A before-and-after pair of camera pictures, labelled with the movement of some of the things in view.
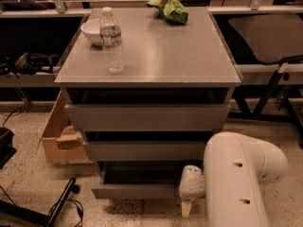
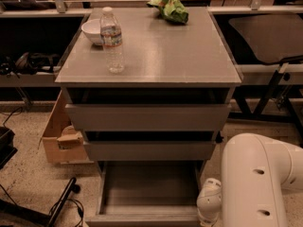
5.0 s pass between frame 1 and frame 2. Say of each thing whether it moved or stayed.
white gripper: moved
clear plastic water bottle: stayed
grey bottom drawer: moved
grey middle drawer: stayed
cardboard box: stayed
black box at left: stayed
